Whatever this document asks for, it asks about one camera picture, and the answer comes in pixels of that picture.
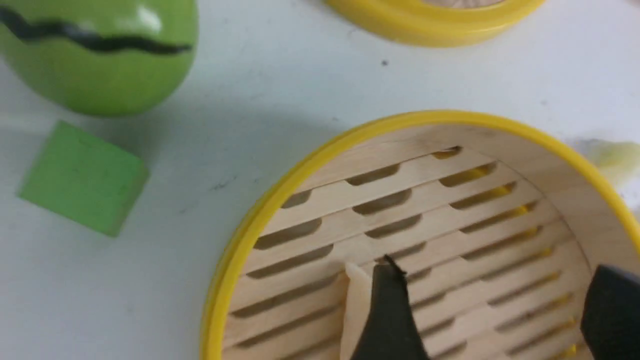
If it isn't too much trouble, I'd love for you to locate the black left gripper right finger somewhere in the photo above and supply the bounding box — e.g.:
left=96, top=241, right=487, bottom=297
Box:
left=580, top=265, right=640, bottom=360

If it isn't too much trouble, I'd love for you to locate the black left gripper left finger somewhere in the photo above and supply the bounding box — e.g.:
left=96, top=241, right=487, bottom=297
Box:
left=350, top=255, right=430, bottom=360

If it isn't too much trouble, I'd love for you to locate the white dumpling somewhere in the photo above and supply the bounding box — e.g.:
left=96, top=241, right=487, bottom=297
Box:
left=339, top=262, right=373, bottom=360

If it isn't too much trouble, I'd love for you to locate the bamboo steamer tray yellow rim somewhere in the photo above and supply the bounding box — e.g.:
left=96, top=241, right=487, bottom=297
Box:
left=199, top=111, right=639, bottom=360

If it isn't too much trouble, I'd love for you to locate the woven steamer lid yellow rim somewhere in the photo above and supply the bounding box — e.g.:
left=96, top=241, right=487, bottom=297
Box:
left=325, top=0, right=544, bottom=48

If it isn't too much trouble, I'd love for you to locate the pale green dumpling left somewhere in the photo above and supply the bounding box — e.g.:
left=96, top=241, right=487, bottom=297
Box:
left=574, top=138, right=640, bottom=217

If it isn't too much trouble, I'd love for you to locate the green wooden cube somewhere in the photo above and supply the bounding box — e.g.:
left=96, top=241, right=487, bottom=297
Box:
left=18, top=121, right=150, bottom=237

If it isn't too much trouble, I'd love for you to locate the green toy watermelon ball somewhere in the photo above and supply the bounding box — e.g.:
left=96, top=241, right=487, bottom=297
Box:
left=0, top=0, right=199, bottom=117

